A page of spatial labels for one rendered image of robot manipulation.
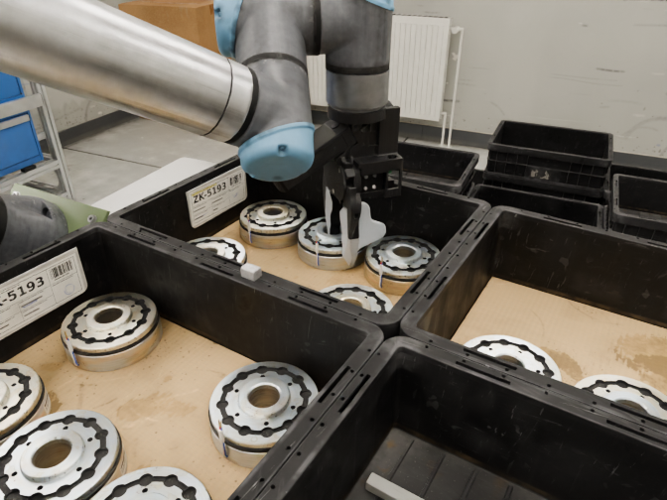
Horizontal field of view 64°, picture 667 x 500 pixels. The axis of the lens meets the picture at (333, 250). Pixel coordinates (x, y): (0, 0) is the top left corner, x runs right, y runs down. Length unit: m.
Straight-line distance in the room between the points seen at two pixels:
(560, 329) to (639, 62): 2.89
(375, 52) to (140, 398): 0.44
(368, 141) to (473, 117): 2.97
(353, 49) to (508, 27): 2.90
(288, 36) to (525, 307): 0.42
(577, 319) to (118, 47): 0.57
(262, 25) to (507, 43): 2.98
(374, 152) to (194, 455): 0.40
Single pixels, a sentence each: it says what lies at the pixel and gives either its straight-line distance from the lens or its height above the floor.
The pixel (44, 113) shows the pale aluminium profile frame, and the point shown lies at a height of 0.52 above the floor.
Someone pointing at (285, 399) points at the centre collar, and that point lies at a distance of 0.50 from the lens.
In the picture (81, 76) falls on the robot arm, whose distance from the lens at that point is 0.46.
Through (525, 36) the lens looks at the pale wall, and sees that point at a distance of 3.49.
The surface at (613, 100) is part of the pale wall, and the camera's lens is 3.54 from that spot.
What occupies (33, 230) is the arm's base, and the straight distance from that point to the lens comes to 0.84.
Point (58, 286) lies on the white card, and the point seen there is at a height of 0.88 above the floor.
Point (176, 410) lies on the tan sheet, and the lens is 0.57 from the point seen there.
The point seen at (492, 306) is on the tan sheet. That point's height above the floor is 0.83.
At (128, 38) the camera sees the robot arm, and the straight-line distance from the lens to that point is 0.46.
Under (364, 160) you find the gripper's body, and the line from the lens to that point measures 0.67.
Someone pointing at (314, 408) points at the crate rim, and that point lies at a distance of 0.41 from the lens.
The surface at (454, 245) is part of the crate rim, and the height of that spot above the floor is 0.93.
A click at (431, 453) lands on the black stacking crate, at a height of 0.83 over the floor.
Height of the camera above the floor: 1.24
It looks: 31 degrees down
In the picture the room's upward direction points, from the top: straight up
